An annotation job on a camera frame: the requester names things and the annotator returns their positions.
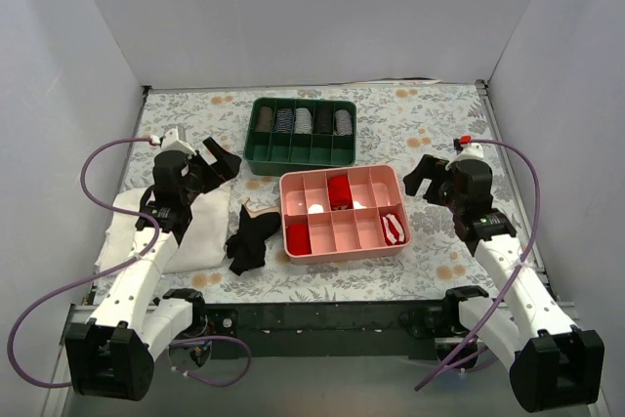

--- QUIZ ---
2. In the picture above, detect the black underwear beige waistband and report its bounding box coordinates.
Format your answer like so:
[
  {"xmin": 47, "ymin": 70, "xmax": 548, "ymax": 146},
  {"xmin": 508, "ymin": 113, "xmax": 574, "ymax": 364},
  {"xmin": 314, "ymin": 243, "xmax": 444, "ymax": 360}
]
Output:
[{"xmin": 226, "ymin": 199, "xmax": 281, "ymax": 276}]

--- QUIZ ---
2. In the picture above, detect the pink divided organizer tray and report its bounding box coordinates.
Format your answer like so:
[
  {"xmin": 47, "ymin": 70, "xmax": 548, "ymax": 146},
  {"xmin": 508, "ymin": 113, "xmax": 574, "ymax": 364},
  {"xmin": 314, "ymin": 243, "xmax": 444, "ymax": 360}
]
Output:
[{"xmin": 279, "ymin": 164, "xmax": 412, "ymax": 265}]

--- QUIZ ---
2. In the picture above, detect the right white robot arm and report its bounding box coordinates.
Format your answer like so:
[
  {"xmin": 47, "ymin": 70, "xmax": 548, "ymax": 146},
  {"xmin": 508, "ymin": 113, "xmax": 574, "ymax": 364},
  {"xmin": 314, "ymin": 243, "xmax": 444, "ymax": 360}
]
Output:
[{"xmin": 403, "ymin": 150, "xmax": 604, "ymax": 412}]

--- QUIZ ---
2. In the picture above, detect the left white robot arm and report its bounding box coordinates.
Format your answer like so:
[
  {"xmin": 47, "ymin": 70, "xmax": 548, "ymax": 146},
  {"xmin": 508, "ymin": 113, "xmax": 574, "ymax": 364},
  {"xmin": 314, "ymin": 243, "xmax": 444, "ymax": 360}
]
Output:
[{"xmin": 64, "ymin": 138, "xmax": 241, "ymax": 401}]

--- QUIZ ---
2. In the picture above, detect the red white striped roll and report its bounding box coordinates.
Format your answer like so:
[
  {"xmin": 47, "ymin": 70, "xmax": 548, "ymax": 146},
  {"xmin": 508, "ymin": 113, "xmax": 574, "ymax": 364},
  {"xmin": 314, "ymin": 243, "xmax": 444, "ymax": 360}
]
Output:
[{"xmin": 380, "ymin": 213, "xmax": 407, "ymax": 246}]

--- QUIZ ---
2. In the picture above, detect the brown rolled underwear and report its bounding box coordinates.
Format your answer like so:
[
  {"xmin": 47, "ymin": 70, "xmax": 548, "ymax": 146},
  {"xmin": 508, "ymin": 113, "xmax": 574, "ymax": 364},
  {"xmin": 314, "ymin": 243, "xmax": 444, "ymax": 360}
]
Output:
[{"xmin": 255, "ymin": 106, "xmax": 273, "ymax": 132}]

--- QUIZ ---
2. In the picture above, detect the blue striped rolled underwear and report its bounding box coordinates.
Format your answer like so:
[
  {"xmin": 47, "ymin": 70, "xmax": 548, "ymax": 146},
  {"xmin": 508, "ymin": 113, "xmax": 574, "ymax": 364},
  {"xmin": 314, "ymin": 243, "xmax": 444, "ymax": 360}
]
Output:
[{"xmin": 273, "ymin": 108, "xmax": 293, "ymax": 133}]

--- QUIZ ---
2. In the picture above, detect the white grey striped roll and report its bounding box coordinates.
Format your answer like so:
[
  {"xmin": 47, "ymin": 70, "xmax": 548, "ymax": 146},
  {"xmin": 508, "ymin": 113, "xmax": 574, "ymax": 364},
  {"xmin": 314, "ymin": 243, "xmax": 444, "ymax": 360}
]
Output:
[{"xmin": 293, "ymin": 107, "xmax": 313, "ymax": 134}]

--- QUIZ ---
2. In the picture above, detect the red rolled underwear upper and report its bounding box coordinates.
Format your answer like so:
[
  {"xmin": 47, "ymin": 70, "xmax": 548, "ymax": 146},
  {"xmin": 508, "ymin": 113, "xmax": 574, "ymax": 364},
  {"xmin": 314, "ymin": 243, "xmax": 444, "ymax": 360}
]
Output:
[{"xmin": 327, "ymin": 175, "xmax": 353, "ymax": 211}]

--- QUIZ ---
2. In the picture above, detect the red rolled underwear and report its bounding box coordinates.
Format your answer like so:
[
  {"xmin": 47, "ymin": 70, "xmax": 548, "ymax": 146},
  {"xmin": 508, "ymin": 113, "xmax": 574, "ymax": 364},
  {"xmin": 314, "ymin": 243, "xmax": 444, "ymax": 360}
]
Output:
[
  {"xmin": 286, "ymin": 224, "xmax": 312, "ymax": 256},
  {"xmin": 327, "ymin": 175, "xmax": 353, "ymax": 211}
]

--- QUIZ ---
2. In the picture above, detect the grey white rolled underwear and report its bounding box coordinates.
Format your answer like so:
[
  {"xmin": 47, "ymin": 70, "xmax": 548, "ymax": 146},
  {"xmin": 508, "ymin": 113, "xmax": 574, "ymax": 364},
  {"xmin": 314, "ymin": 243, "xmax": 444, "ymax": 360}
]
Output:
[{"xmin": 335, "ymin": 109, "xmax": 354, "ymax": 136}]

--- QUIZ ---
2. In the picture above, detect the red rolled underwear lower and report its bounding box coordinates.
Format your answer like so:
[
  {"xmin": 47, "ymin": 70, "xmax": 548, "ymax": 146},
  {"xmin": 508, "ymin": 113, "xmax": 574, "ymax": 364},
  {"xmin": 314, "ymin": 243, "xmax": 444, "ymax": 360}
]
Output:
[{"xmin": 286, "ymin": 224, "xmax": 312, "ymax": 256}]

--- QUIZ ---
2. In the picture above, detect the black rolled underwear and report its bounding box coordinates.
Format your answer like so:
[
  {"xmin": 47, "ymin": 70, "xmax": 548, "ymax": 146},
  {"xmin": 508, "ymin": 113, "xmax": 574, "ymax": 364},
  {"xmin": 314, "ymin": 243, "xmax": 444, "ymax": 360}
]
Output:
[{"xmin": 313, "ymin": 108, "xmax": 333, "ymax": 135}]

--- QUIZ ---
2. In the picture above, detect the green divided organizer tray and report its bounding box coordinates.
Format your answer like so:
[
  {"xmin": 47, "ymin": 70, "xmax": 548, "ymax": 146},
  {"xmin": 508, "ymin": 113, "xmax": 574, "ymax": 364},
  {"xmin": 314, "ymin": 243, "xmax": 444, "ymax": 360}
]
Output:
[{"xmin": 244, "ymin": 97, "xmax": 357, "ymax": 176}]

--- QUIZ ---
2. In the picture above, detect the white folded cloth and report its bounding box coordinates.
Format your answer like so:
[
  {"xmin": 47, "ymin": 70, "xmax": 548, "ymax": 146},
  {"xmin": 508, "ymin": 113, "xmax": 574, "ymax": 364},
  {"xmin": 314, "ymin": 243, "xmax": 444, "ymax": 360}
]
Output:
[{"xmin": 96, "ymin": 183, "xmax": 231, "ymax": 273}]

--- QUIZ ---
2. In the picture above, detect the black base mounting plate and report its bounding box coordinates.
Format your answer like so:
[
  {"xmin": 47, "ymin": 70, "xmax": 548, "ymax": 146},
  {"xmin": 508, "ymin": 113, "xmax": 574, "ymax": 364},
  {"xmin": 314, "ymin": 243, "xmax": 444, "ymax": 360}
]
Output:
[{"xmin": 204, "ymin": 300, "xmax": 465, "ymax": 360}]

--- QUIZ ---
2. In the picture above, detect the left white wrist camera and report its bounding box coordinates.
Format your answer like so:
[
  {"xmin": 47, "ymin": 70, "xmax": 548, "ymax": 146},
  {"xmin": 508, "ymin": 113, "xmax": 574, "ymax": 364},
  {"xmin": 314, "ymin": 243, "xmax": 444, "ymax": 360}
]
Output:
[{"xmin": 158, "ymin": 126, "xmax": 196, "ymax": 155}]

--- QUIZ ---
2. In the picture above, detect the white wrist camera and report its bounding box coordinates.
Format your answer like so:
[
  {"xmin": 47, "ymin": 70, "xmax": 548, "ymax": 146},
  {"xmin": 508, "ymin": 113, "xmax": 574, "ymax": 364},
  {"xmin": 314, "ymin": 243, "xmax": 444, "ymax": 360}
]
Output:
[
  {"xmin": 158, "ymin": 126, "xmax": 196, "ymax": 155},
  {"xmin": 453, "ymin": 136, "xmax": 484, "ymax": 161}
]

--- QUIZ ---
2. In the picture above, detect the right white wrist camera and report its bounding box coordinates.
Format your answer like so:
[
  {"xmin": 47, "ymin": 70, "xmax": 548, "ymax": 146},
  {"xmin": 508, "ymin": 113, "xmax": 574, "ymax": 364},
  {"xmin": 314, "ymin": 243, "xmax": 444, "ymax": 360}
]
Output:
[{"xmin": 453, "ymin": 136, "xmax": 484, "ymax": 161}]

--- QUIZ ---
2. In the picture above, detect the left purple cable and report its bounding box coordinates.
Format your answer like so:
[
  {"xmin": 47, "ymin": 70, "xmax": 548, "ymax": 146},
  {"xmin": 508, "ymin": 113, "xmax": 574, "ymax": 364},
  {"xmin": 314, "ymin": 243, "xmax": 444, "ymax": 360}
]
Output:
[{"xmin": 6, "ymin": 136, "xmax": 253, "ymax": 389}]

